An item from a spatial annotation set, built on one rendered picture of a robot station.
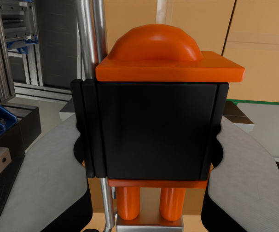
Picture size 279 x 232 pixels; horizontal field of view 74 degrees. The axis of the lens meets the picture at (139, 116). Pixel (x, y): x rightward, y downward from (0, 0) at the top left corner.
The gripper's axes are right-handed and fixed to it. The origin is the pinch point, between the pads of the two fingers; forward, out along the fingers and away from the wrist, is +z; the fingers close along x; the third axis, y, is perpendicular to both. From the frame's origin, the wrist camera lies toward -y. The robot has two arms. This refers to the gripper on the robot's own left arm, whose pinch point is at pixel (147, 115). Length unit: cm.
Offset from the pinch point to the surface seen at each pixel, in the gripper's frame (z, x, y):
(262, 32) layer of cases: 54, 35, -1
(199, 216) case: 13.3, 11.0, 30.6
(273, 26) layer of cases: 54, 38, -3
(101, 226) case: 13.0, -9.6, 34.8
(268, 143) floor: 108, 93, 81
